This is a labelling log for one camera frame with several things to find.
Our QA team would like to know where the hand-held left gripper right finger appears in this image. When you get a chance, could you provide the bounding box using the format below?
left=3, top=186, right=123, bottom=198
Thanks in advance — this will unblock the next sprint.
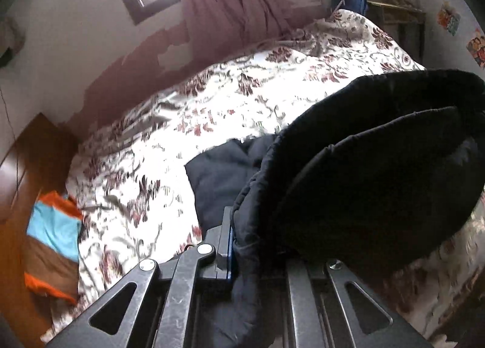
left=284, top=257, right=434, bottom=348

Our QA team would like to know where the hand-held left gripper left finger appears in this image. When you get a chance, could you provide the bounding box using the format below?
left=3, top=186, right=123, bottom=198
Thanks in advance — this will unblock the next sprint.
left=45, top=206, right=238, bottom=348

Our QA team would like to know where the dark navy padded jacket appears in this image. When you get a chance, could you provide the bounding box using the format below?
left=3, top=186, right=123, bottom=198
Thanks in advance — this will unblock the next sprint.
left=184, top=69, right=485, bottom=348

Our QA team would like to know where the floral white bedspread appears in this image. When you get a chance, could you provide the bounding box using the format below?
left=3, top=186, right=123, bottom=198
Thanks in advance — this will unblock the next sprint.
left=40, top=8, right=485, bottom=345

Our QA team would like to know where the striped orange blue cloth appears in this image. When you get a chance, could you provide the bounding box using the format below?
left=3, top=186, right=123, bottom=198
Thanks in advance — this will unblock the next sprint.
left=23, top=191, right=85, bottom=305

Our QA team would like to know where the wooden headboard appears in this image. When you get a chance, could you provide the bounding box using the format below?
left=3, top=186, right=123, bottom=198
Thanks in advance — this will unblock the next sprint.
left=0, top=113, right=80, bottom=348

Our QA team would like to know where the pink curtain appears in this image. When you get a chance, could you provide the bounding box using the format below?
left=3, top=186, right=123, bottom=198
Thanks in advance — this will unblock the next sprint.
left=178, top=0, right=304, bottom=64

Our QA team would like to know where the wooden side shelf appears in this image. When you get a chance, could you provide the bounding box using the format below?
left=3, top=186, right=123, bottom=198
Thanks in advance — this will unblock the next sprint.
left=367, top=0, right=427, bottom=64

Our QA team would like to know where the thin black cable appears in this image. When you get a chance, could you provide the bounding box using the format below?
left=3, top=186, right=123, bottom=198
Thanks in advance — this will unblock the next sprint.
left=0, top=86, right=24, bottom=205

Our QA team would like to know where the cloth covered wall unit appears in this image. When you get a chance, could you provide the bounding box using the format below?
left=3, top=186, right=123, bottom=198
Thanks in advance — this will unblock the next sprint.
left=0, top=14, right=28, bottom=68

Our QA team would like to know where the colourful wall sticker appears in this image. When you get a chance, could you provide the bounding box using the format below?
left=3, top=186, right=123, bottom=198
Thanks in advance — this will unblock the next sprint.
left=467, top=27, right=485, bottom=69
left=437, top=1, right=462, bottom=36

